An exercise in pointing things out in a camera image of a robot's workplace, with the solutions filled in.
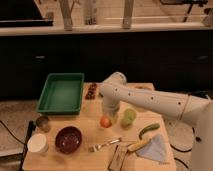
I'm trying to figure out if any orange-red apple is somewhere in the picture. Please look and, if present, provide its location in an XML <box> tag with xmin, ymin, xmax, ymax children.
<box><xmin>99</xmin><ymin>116</ymin><xmax>112</xmax><ymax>128</ymax></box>

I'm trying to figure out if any silver fork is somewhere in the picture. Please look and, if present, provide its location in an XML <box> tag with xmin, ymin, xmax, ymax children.
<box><xmin>88</xmin><ymin>138</ymin><xmax>122</xmax><ymax>152</ymax></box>

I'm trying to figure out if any purple bowl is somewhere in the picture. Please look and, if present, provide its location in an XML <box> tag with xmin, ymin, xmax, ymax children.
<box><xmin>55</xmin><ymin>126</ymin><xmax>82</xmax><ymax>154</ymax></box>

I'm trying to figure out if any small metal cup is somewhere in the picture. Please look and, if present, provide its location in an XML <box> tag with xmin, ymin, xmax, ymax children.
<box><xmin>36</xmin><ymin>116</ymin><xmax>51</xmax><ymax>132</ymax></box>

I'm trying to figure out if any white cup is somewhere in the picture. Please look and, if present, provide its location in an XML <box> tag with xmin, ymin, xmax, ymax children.
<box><xmin>27</xmin><ymin>133</ymin><xmax>48</xmax><ymax>154</ymax></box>

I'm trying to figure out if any green cup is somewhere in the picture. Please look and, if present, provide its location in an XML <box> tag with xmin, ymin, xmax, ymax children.
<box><xmin>121</xmin><ymin>108</ymin><xmax>136</xmax><ymax>127</ymax></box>

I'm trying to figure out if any orange bowl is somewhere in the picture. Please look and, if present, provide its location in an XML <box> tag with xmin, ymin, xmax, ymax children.
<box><xmin>135</xmin><ymin>86</ymin><xmax>154</xmax><ymax>90</ymax></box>

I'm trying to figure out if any green cucumber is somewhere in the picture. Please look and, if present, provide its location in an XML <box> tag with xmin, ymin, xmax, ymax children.
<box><xmin>138</xmin><ymin>123</ymin><xmax>160</xmax><ymax>140</ymax></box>

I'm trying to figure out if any wooden block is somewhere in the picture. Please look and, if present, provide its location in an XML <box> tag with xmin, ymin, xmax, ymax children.
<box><xmin>108</xmin><ymin>145</ymin><xmax>127</xmax><ymax>171</ymax></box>

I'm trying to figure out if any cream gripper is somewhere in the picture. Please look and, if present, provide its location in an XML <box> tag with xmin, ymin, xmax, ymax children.
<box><xmin>103</xmin><ymin>107</ymin><xmax>119</xmax><ymax>124</ymax></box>

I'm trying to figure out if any yellow banana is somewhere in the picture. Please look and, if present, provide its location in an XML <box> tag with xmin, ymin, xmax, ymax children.
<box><xmin>127</xmin><ymin>138</ymin><xmax>150</xmax><ymax>152</ymax></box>

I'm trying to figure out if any dark grape bunch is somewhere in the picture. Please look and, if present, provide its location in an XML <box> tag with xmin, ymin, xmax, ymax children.
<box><xmin>85</xmin><ymin>83</ymin><xmax>97</xmax><ymax>100</ymax></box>

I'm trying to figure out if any black cable right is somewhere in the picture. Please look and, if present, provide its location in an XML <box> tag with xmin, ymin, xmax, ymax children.
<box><xmin>169</xmin><ymin>126</ymin><xmax>196</xmax><ymax>154</ymax></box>

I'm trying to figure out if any green plastic tray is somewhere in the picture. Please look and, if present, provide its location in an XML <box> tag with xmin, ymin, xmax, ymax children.
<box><xmin>37</xmin><ymin>73</ymin><xmax>84</xmax><ymax>115</ymax></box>

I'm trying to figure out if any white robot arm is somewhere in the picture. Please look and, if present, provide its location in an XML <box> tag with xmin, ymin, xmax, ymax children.
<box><xmin>99</xmin><ymin>72</ymin><xmax>213</xmax><ymax>171</ymax></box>

